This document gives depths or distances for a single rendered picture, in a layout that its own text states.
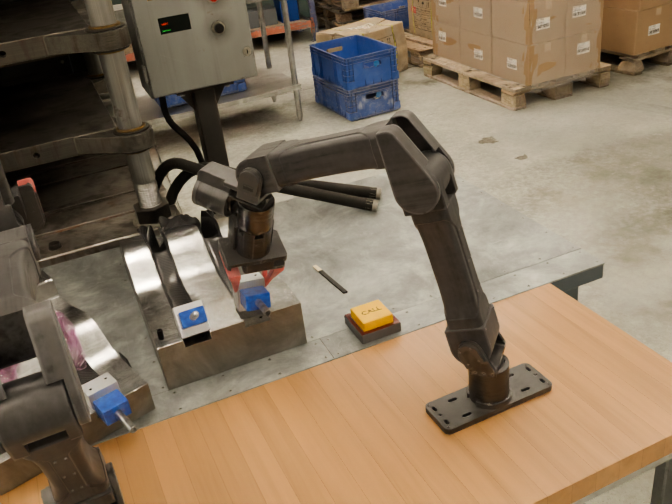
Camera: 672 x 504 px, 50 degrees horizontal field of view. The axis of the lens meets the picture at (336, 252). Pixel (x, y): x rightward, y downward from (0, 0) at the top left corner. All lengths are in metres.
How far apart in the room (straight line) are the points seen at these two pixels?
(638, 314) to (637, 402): 1.65
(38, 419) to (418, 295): 0.88
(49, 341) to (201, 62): 1.37
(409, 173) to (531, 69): 3.99
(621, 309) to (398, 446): 1.86
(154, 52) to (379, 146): 1.11
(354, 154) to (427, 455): 0.45
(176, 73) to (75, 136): 0.31
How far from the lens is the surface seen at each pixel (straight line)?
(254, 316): 1.32
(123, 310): 1.57
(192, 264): 1.46
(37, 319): 0.72
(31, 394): 0.73
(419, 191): 0.96
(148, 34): 1.96
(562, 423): 1.16
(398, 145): 0.94
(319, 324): 1.38
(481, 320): 1.07
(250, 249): 1.16
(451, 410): 1.15
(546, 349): 1.30
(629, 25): 5.56
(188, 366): 1.28
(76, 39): 1.83
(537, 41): 4.89
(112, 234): 1.96
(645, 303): 2.92
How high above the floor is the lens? 1.57
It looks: 29 degrees down
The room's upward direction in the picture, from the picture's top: 7 degrees counter-clockwise
